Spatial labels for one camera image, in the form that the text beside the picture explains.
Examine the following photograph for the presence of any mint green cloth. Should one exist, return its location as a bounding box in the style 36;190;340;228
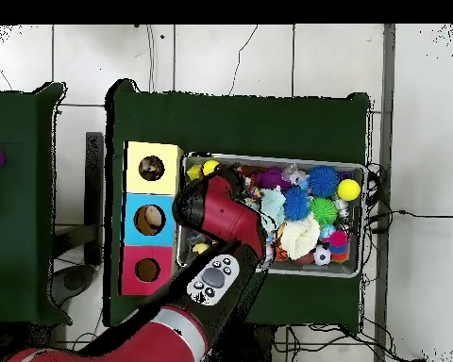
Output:
259;187;287;235

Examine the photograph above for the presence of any small blue spiky ball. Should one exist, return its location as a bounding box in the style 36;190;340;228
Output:
282;186;311;222

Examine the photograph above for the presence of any cream white cloth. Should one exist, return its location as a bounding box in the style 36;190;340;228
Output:
279;214;321;261

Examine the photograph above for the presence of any pale patterned fabric scrunchie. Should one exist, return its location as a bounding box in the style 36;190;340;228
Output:
138;155;166;182

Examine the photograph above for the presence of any wooden box with three holes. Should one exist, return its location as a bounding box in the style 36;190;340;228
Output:
119;140;184;297

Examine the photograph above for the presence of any purple knobbly rubber toy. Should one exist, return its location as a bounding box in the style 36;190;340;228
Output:
255;168;292;190

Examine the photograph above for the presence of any crushed clear plastic bottle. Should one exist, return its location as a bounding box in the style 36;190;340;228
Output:
281;162;310;188

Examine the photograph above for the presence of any dark green table cloth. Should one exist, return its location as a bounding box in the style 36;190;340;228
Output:
104;78;372;333
0;81;73;325

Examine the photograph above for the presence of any large blue spiky ball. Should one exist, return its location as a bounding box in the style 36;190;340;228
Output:
307;165;341;198

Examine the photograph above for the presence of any black and white soccer ball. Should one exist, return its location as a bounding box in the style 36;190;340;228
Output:
312;244;332;267

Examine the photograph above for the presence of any pink spiky ball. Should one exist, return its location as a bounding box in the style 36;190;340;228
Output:
328;230;349;248

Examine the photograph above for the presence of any plain yellow ball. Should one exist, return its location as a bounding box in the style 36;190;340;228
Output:
337;178;362;202

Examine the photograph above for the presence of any grey round seat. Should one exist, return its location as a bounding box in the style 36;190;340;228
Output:
51;263;96;307

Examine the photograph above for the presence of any shallow wire mesh bin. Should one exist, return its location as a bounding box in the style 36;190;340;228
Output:
176;153;367;279

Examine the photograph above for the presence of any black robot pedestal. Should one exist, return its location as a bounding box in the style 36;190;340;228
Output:
210;323;277;362

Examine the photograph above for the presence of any black power cable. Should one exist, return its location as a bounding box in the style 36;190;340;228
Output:
365;209;453;223

